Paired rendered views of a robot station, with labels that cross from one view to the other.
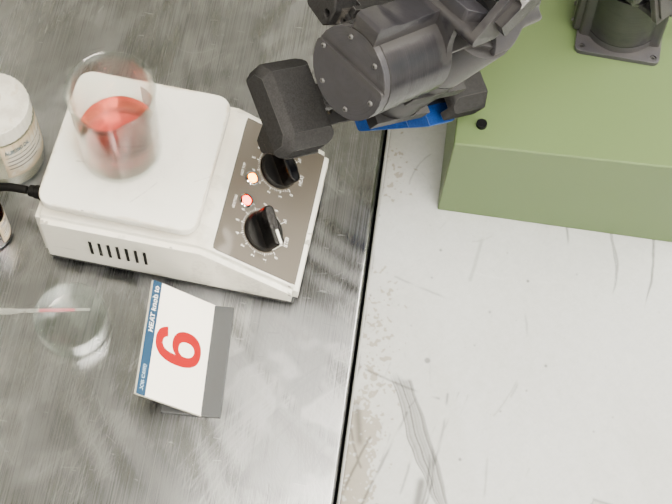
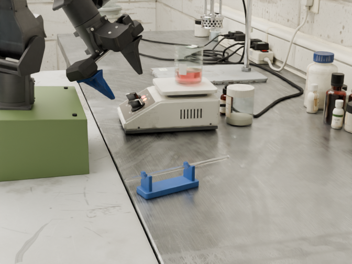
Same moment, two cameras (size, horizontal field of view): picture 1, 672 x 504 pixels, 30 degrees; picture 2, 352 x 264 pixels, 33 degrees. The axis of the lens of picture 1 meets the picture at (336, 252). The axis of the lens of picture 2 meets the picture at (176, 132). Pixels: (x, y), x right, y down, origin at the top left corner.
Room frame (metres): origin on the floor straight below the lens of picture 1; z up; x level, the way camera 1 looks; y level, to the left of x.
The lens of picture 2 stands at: (1.64, -0.22, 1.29)
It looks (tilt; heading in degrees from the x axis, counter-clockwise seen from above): 18 degrees down; 163
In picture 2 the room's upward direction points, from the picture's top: 1 degrees clockwise
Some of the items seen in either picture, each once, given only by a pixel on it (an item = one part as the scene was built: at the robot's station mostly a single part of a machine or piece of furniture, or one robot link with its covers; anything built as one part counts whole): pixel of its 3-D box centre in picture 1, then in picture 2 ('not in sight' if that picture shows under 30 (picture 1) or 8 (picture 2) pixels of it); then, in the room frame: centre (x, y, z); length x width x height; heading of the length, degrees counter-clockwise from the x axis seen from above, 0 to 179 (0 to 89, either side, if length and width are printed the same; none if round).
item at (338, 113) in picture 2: not in sight; (338, 114); (0.59, 0.46, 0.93); 0.02 x 0.02 x 0.06
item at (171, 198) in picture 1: (136, 151); (184, 85); (0.47, 0.16, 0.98); 0.12 x 0.12 x 0.01; 84
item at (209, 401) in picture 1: (186, 349); not in sight; (0.34, 0.10, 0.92); 0.09 x 0.06 x 0.04; 1
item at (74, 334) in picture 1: (72, 320); not in sight; (0.36, 0.19, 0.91); 0.06 x 0.06 x 0.02
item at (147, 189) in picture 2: not in sight; (168, 178); (0.80, 0.02, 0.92); 0.10 x 0.03 x 0.04; 106
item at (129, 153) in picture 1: (115, 125); (188, 65); (0.47, 0.17, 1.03); 0.07 x 0.06 x 0.08; 179
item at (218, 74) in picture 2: not in sight; (207, 74); (0.06, 0.36, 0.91); 0.30 x 0.20 x 0.01; 88
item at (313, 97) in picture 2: not in sight; (313, 98); (0.47, 0.47, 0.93); 0.03 x 0.03 x 0.07
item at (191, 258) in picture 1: (174, 186); (172, 106); (0.47, 0.13, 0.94); 0.22 x 0.13 x 0.08; 84
